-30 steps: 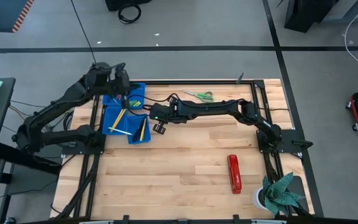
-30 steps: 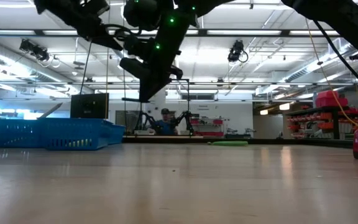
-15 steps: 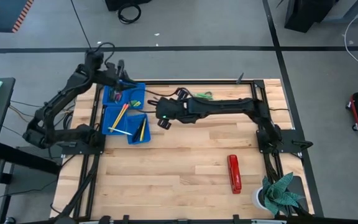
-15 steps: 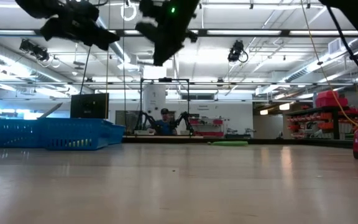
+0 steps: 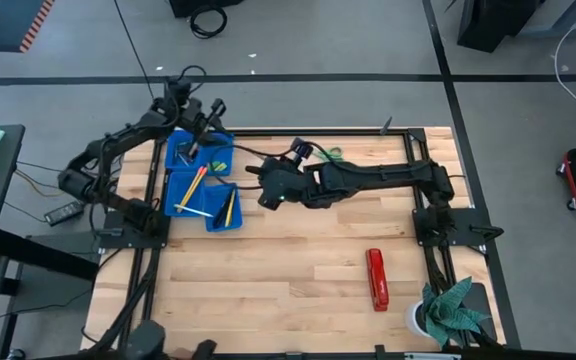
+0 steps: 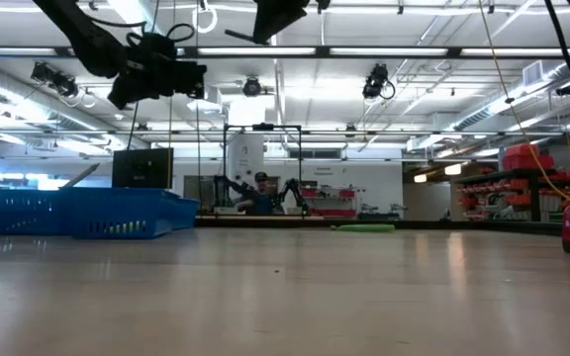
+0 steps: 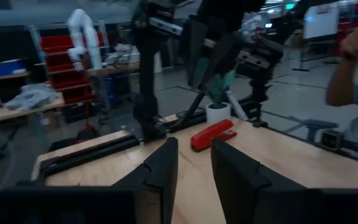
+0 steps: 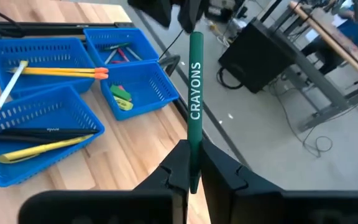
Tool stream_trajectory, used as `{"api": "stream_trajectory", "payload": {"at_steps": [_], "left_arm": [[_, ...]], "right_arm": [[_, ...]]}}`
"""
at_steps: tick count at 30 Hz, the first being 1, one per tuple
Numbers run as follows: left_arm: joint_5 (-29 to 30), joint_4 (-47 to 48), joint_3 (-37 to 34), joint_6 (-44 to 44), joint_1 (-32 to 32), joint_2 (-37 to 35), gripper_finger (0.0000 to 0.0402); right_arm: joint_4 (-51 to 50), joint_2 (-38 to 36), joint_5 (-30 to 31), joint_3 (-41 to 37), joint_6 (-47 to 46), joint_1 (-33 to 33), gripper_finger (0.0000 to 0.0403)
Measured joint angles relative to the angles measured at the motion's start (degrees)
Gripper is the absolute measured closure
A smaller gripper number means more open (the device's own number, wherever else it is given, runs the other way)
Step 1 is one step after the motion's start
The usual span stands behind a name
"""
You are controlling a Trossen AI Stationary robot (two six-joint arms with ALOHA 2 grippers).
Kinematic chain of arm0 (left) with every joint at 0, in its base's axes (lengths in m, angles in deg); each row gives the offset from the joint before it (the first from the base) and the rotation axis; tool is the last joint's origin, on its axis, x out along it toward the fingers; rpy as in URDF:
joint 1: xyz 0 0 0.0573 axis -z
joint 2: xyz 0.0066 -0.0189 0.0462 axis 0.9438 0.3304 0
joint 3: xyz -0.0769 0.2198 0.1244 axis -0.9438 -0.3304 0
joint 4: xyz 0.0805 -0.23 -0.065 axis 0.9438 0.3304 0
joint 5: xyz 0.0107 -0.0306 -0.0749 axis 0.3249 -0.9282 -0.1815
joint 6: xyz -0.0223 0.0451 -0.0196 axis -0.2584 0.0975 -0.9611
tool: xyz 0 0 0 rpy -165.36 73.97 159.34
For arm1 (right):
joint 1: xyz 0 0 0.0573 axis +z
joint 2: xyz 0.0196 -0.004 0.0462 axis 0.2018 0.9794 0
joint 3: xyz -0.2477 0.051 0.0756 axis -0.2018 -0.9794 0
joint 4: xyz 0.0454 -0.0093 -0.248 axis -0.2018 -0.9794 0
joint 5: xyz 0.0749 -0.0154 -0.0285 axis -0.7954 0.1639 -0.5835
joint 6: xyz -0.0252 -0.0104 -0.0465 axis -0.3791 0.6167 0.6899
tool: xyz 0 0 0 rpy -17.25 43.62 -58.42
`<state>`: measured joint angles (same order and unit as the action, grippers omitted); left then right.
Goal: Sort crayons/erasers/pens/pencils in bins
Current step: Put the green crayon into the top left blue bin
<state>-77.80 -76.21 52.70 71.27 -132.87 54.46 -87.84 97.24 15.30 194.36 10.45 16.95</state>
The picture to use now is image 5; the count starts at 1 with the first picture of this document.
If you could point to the black mat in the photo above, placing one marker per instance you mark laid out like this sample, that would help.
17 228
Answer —
483 300

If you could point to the white plant pot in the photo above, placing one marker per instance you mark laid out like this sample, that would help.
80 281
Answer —
412 320

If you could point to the red stapler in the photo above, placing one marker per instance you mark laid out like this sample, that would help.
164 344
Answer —
377 280

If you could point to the black power adapter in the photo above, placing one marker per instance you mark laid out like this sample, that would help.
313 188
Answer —
63 213

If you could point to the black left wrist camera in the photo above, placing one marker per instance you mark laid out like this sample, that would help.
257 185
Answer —
178 89

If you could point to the black floor box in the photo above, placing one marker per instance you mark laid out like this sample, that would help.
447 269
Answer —
203 5

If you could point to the black table frame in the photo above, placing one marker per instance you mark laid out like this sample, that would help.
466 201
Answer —
358 133

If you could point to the green paper plant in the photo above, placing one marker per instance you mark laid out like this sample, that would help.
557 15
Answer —
448 315

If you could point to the lime green eraser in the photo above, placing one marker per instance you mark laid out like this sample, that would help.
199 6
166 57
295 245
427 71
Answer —
223 167

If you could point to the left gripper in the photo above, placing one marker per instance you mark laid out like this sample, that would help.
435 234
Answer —
183 116

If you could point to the black teleoperation device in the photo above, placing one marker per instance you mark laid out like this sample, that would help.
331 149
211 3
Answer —
143 340
204 349

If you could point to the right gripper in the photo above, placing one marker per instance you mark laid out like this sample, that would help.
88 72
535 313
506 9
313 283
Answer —
283 185

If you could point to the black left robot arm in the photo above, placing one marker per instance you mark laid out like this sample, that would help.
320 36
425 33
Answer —
103 150

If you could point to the thick black marker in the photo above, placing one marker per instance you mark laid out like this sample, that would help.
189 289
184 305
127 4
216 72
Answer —
219 212

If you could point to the metal frame post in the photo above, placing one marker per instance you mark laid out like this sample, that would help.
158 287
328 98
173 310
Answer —
380 352
386 127

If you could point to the person's hand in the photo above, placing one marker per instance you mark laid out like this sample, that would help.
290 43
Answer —
180 354

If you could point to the gray crayon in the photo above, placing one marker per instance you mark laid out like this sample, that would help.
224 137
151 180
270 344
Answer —
184 160

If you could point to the bright green eraser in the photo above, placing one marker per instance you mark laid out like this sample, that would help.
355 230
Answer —
215 165

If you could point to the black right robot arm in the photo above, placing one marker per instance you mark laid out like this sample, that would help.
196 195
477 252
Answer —
378 175

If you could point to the black equipment case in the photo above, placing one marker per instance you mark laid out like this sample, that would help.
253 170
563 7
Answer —
493 22

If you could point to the grey metal furniture base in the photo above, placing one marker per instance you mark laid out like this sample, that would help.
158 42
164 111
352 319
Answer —
558 31

